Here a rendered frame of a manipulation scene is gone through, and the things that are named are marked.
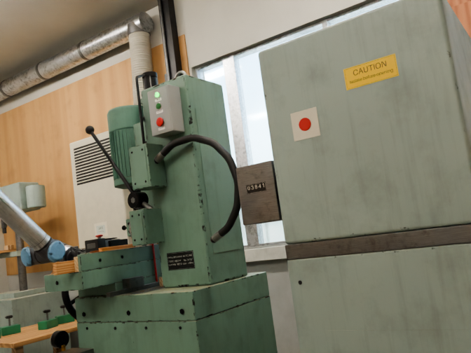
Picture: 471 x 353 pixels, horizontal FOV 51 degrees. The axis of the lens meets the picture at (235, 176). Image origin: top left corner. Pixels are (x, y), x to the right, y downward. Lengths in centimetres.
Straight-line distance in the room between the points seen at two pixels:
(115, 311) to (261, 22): 213
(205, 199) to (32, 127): 333
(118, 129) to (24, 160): 299
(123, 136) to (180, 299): 70
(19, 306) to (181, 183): 255
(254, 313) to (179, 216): 44
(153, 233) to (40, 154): 309
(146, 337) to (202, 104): 81
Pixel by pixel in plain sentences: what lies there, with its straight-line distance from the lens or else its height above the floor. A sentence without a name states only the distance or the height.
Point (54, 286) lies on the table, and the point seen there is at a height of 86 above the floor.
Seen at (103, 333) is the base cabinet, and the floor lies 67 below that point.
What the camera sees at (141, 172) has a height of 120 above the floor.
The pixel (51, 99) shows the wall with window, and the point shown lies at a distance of 465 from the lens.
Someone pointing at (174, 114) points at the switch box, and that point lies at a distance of 167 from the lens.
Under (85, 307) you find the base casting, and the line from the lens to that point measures 193.
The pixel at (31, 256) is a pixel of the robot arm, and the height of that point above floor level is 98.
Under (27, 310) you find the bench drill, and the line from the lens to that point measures 409.
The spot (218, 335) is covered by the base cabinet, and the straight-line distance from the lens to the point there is 165.
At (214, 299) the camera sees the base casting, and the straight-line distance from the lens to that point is 163.
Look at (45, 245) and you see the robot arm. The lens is 234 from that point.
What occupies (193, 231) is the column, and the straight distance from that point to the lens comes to 166.
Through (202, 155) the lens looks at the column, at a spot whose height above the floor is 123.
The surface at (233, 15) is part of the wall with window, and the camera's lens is 343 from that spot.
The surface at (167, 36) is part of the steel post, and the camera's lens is 364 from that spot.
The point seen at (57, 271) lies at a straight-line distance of 172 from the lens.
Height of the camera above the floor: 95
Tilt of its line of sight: 7 degrees up
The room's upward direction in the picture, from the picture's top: 8 degrees counter-clockwise
